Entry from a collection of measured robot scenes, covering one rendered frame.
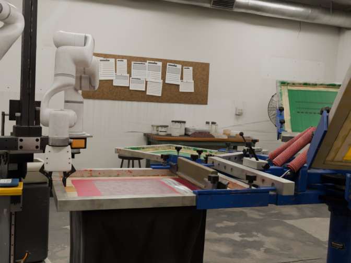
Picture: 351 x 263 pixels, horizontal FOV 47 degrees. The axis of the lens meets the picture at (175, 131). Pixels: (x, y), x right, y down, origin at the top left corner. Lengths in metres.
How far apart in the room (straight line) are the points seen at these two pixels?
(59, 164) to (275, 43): 5.32
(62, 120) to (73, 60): 0.27
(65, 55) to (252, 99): 4.85
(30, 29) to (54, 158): 0.69
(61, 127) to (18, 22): 0.57
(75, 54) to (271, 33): 5.10
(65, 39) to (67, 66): 0.16
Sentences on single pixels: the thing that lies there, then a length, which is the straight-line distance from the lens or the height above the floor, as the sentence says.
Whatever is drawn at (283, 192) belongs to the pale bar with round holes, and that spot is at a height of 1.00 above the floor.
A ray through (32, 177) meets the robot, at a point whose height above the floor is 0.83.
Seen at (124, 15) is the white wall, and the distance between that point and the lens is 5.64.
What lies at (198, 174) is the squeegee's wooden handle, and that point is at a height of 1.02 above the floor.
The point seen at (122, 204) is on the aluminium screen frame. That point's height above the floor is 0.97.
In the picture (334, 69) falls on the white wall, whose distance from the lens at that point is 7.24.
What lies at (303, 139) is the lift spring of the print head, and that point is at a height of 1.17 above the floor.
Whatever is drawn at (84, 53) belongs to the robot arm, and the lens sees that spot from 1.68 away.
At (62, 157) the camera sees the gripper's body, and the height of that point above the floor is 1.09.
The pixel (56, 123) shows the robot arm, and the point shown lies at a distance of 1.56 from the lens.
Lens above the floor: 1.32
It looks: 4 degrees down
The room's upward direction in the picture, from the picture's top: 3 degrees clockwise
